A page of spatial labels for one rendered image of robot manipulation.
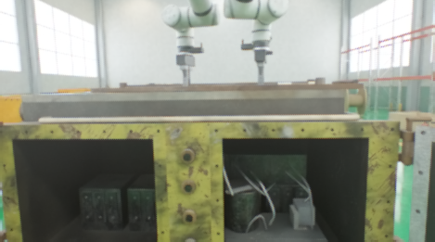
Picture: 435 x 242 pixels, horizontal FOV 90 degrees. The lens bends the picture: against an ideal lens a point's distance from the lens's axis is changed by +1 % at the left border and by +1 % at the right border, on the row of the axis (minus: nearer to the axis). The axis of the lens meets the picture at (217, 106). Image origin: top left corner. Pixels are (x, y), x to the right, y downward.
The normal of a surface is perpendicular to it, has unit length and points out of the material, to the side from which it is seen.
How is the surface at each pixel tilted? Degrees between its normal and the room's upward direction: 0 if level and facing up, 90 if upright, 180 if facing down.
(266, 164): 90
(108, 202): 90
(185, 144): 90
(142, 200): 90
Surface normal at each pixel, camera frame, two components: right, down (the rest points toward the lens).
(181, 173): -0.05, 0.09
